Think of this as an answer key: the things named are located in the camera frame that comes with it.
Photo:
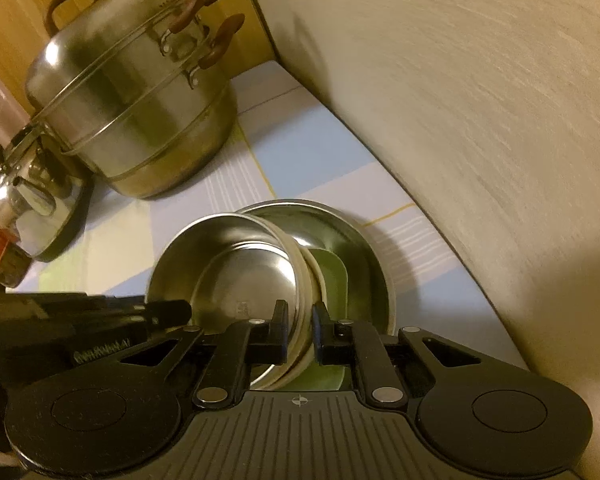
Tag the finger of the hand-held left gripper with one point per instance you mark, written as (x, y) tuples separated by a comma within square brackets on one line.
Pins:
[(70, 305), (165, 312)]

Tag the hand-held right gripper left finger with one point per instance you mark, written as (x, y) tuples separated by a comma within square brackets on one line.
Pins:
[(280, 332)]

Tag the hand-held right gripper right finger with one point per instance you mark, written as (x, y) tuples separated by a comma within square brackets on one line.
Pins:
[(320, 332)]

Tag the green rectangular plate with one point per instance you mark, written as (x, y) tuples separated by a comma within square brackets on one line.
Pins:
[(335, 285)]

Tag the cream plastic bowl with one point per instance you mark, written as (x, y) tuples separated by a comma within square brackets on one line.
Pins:
[(301, 285)]

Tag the small steel bowl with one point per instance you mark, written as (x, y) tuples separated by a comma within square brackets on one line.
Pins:
[(240, 280)]

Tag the large steel basin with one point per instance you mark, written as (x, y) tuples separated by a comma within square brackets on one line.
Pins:
[(330, 230)]

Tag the steel kettle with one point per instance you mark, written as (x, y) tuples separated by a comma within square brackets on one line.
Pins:
[(30, 200)]

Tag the checked tablecloth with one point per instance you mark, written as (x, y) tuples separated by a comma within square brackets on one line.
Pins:
[(300, 160)]

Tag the steel steamer pot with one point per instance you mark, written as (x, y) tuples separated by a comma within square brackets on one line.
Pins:
[(130, 125)]

